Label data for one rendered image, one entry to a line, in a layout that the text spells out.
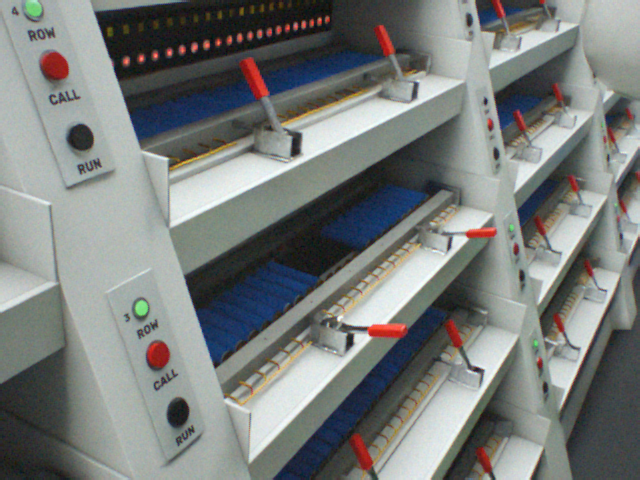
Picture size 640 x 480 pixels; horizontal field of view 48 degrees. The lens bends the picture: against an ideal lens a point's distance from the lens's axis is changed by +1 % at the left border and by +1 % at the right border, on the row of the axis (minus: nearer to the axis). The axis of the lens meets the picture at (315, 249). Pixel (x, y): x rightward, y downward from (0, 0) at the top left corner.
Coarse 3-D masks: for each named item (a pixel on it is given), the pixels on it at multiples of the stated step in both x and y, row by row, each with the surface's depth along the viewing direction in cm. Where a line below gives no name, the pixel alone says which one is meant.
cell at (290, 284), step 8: (256, 272) 77; (264, 272) 77; (264, 280) 77; (272, 280) 76; (280, 280) 76; (288, 280) 76; (288, 288) 75; (296, 288) 75; (304, 288) 75; (304, 296) 75
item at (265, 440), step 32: (384, 160) 107; (416, 160) 105; (480, 192) 101; (448, 224) 97; (480, 224) 98; (416, 256) 88; (448, 256) 88; (384, 288) 80; (416, 288) 80; (352, 320) 73; (384, 320) 74; (320, 352) 68; (352, 352) 68; (384, 352) 76; (256, 384) 63; (288, 384) 63; (320, 384) 64; (352, 384) 70; (256, 416) 59; (288, 416) 59; (320, 416) 65; (256, 448) 56; (288, 448) 60
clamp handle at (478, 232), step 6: (480, 228) 87; (486, 228) 86; (492, 228) 86; (444, 234) 89; (450, 234) 88; (456, 234) 88; (462, 234) 87; (468, 234) 87; (474, 234) 86; (480, 234) 86; (486, 234) 85; (492, 234) 85
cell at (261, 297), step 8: (240, 288) 74; (248, 288) 74; (248, 296) 73; (256, 296) 73; (264, 296) 73; (272, 296) 73; (264, 304) 72; (272, 304) 72; (280, 304) 72; (288, 304) 72
